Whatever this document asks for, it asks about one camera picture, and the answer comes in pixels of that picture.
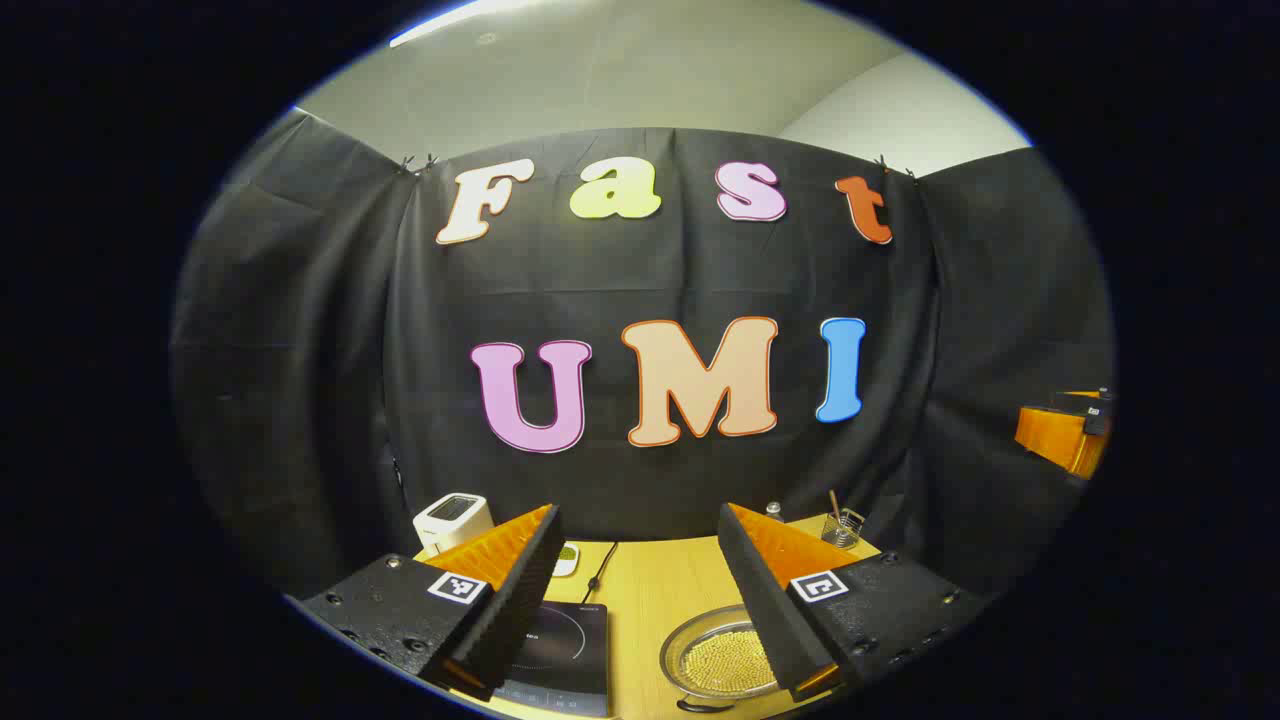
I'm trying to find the steel pot with black handles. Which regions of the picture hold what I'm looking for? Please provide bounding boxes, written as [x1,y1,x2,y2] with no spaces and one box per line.
[659,604,801,714]

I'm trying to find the black power cable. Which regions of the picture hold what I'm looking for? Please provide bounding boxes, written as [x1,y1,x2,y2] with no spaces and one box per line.
[583,541,619,604]

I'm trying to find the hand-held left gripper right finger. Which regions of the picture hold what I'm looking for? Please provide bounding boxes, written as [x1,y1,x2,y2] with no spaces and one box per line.
[717,502,991,703]

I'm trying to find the clear glass cup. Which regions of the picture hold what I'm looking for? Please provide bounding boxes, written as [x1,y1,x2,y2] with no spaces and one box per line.
[822,508,866,550]

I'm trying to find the white toaster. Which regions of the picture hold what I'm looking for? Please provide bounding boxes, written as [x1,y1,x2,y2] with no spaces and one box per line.
[413,493,495,557]

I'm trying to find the black induction cooktop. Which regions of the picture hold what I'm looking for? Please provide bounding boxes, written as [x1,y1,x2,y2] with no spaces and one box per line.
[495,600,611,718]

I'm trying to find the black backdrop cloth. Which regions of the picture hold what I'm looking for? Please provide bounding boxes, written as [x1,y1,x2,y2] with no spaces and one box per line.
[170,108,1116,601]

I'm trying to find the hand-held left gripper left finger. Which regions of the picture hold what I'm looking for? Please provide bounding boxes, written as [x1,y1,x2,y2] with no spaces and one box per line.
[300,503,564,701]

